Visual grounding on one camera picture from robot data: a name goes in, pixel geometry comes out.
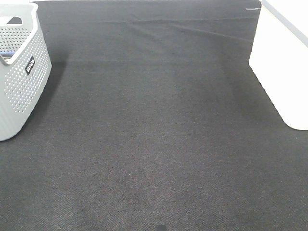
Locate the black fabric table mat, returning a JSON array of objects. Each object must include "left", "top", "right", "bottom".
[{"left": 0, "top": 0, "right": 308, "bottom": 231}]

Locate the grey perforated laundry basket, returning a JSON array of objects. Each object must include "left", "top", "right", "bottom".
[{"left": 0, "top": 0, "right": 52, "bottom": 141}]

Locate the white plastic bin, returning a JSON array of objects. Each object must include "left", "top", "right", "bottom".
[{"left": 249, "top": 0, "right": 308, "bottom": 130}]

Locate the blue towel inside basket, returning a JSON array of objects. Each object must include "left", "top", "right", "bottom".
[{"left": 0, "top": 51, "right": 15, "bottom": 60}]

